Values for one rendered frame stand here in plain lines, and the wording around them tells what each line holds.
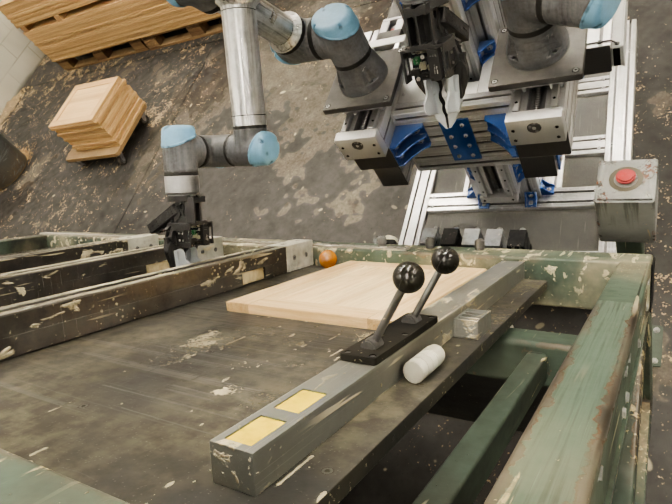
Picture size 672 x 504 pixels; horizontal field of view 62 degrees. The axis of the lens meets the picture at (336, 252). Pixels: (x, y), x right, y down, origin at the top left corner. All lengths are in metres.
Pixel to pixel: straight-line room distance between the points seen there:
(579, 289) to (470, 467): 0.74
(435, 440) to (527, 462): 1.74
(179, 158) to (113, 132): 3.07
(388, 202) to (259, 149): 1.62
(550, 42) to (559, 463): 1.19
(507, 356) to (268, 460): 0.60
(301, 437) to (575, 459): 0.24
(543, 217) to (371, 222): 0.89
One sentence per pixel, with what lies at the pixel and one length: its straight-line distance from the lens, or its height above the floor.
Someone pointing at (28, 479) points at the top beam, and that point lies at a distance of 0.39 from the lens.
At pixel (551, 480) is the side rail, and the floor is 1.60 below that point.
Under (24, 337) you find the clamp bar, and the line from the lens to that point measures 1.01.
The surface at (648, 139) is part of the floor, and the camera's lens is 2.70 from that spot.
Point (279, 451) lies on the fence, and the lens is 0.52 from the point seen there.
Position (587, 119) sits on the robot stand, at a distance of 2.52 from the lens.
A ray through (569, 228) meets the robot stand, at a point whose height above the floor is 0.21.
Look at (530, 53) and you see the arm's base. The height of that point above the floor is 1.08.
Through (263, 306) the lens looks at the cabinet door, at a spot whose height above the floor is 1.26.
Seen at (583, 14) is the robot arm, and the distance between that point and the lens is 1.35.
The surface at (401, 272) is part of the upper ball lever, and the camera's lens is 0.64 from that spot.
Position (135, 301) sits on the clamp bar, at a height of 1.37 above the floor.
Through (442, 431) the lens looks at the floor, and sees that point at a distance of 2.19.
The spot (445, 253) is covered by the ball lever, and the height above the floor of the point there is 1.43.
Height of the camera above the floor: 2.03
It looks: 48 degrees down
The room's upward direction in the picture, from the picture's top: 40 degrees counter-clockwise
